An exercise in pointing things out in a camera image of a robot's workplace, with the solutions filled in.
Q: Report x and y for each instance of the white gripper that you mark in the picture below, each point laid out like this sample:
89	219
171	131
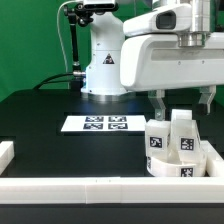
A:
155	62

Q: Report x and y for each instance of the white round stool seat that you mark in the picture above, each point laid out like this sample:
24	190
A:
160	168

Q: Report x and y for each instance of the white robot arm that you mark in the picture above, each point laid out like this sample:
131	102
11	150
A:
189	20

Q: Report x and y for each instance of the white marker sheet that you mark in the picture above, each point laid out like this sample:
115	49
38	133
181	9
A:
104	123

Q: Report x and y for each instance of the white U-shaped fence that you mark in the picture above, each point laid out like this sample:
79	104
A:
209	189

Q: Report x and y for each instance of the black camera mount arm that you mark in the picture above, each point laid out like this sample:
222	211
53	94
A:
77	16

